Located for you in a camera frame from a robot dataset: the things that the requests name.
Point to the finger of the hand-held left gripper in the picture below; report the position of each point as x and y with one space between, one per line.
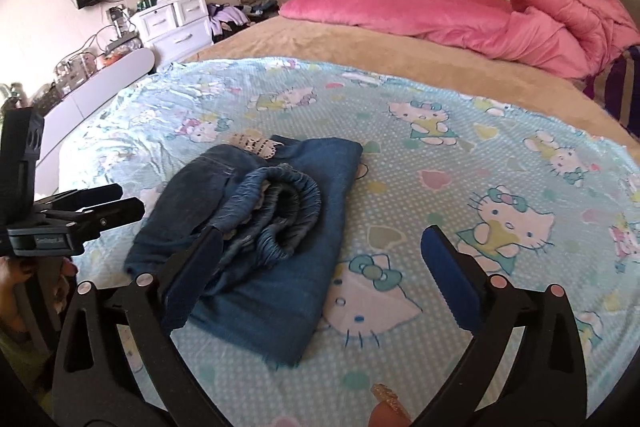
120 212
100 194

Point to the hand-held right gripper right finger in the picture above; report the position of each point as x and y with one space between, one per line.
450 277

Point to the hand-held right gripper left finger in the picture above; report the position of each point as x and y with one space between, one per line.
200 277

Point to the blue denim garment with lace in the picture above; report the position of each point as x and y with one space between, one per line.
280 302

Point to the person's left hand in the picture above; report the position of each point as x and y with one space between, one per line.
14 271

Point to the person's right hand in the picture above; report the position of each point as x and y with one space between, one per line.
390 414

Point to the clear plastic organizer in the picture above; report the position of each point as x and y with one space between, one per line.
75 72

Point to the pale lavender bed footboard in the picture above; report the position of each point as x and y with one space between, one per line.
110 77

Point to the light blue printed cat blanket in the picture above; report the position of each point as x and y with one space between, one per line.
400 147

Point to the white plastic drawer unit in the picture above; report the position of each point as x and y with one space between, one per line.
172 32

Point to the purple clothes pile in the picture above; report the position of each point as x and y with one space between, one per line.
227 19

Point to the beige bed blanket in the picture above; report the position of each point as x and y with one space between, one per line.
400 52

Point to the pink quilted comforter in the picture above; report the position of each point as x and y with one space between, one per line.
560 17

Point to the pink plush blanket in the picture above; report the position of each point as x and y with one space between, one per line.
375 2

